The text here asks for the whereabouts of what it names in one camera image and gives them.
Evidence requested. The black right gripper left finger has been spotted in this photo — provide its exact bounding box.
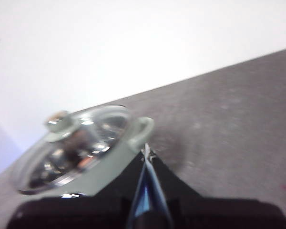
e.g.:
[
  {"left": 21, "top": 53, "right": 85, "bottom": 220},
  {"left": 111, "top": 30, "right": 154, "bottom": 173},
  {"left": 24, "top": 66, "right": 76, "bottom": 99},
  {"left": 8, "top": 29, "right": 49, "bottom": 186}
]
[{"left": 6, "top": 148, "right": 147, "bottom": 229}]

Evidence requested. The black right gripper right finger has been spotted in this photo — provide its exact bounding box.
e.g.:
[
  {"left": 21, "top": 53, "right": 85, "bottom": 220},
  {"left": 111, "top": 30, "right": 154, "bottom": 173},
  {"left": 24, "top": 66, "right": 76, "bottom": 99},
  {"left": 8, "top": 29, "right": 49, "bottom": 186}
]
[{"left": 146, "top": 144, "right": 286, "bottom": 229}]

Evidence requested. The glass lid with green knob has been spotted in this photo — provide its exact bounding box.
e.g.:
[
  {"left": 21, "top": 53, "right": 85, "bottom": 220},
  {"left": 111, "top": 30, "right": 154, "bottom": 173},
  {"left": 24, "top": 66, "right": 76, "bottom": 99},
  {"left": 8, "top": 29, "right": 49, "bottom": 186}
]
[{"left": 13, "top": 104, "right": 132, "bottom": 195}]

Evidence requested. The pale green electric steamer pot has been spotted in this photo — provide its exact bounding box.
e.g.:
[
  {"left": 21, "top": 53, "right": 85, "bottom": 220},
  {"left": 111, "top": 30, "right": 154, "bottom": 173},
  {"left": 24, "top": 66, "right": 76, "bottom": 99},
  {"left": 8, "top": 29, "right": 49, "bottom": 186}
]
[{"left": 21, "top": 116, "right": 155, "bottom": 199}]

